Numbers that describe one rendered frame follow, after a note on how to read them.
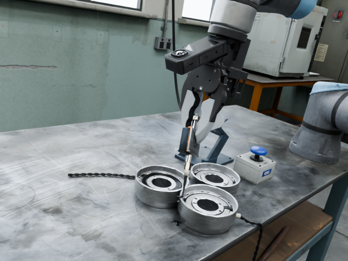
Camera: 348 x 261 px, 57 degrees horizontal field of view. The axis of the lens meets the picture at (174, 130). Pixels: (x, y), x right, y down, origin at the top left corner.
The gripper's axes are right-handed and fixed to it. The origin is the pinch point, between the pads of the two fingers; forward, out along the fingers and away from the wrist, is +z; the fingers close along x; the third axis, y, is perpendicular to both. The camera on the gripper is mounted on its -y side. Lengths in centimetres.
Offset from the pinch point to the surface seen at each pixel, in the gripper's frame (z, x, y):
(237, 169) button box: 8.9, -0.3, 20.3
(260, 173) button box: 7.2, -6.1, 20.7
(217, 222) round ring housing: 10.4, -13.2, -3.1
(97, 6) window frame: -26, 151, 61
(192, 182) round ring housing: 10.0, -1.1, 3.6
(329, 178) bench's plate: 7.2, -14.0, 42.9
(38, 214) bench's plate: 16.6, 6.5, -23.9
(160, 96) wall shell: 27, 161, 140
